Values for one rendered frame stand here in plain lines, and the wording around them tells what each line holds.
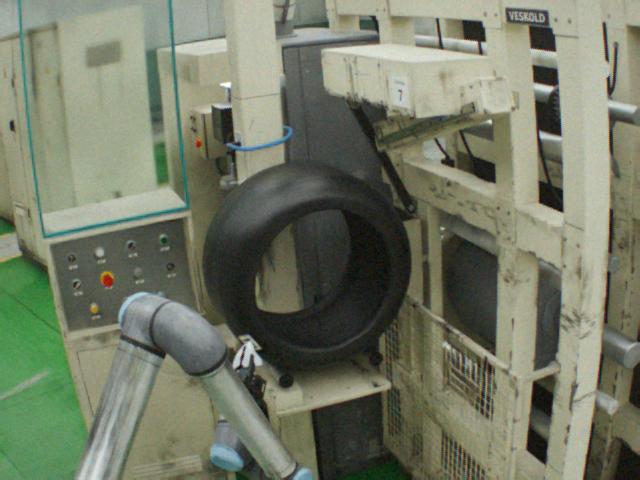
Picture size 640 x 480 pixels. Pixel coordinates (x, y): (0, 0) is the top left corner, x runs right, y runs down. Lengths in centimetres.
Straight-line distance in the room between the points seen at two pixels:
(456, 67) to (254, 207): 65
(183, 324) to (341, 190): 67
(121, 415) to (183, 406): 120
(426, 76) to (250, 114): 69
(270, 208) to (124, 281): 84
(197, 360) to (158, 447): 136
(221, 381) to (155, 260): 109
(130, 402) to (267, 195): 71
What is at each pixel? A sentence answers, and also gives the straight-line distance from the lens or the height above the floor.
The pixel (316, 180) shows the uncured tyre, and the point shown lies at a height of 145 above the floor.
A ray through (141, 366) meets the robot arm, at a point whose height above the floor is 121.
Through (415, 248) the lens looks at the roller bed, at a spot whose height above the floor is 110.
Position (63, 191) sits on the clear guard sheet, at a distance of 266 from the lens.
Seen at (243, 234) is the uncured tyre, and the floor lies 135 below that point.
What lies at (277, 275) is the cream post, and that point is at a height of 108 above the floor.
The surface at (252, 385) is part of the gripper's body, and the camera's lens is 214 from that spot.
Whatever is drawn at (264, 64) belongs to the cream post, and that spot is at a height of 176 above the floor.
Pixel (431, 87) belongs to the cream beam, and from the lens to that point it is 195.
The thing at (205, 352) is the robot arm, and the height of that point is 125.
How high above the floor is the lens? 197
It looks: 18 degrees down
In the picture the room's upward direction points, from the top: 5 degrees counter-clockwise
